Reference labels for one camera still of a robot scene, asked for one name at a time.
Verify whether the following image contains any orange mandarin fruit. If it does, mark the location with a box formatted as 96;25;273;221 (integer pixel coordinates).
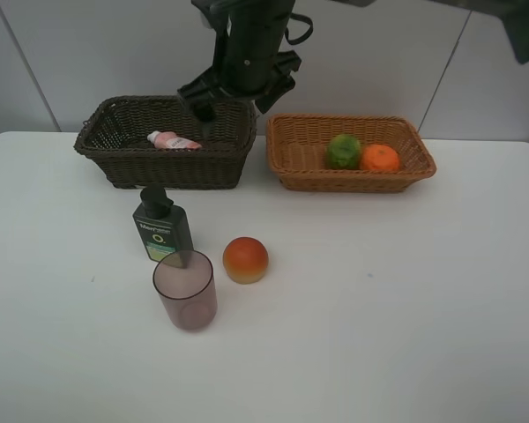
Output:
360;144;400;172

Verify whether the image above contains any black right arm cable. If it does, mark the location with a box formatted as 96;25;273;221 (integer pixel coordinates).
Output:
284;11;314;46

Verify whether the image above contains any dark brown wicker basket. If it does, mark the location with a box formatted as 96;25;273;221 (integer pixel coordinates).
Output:
74;96;257;190

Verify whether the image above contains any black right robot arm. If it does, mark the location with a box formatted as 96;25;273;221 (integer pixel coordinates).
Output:
177;0;529;135

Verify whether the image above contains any dark green pump bottle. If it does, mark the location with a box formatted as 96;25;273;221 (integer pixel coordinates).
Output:
132;186;194;269

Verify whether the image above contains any pink lotion bottle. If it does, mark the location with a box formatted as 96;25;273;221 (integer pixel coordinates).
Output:
147;131;202;150

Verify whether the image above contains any red orange peach fruit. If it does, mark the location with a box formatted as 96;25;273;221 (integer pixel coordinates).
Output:
222;237;269;285

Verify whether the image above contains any translucent purple plastic cup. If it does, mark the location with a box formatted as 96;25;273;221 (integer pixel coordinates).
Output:
153;250;218;331

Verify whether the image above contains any green papaya fruit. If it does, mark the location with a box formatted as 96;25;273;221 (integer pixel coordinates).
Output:
325;134;361;170

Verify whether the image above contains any light orange wicker basket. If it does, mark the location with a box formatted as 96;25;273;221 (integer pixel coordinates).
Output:
266;114;436;193

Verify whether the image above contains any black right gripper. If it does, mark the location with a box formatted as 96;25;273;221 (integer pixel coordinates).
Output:
178;33;302;139

